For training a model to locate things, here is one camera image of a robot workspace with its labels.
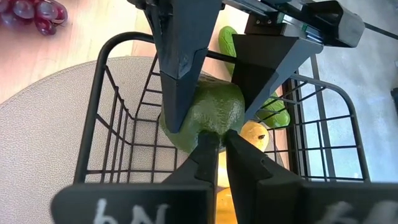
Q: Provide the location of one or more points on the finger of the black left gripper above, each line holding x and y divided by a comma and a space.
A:
264, 56
180, 46

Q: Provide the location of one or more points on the yellow lemon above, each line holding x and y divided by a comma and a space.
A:
255, 133

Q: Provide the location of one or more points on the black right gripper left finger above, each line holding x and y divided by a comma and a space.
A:
140, 202

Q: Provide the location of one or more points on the grey round plate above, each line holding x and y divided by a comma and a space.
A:
40, 124

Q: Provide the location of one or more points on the dark green avocado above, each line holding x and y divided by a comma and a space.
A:
214, 105

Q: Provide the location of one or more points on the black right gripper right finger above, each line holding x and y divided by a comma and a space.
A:
311, 205

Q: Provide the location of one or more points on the green cucumber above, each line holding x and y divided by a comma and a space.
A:
226, 43

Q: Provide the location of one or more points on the red grape bunch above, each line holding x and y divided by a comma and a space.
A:
37, 15

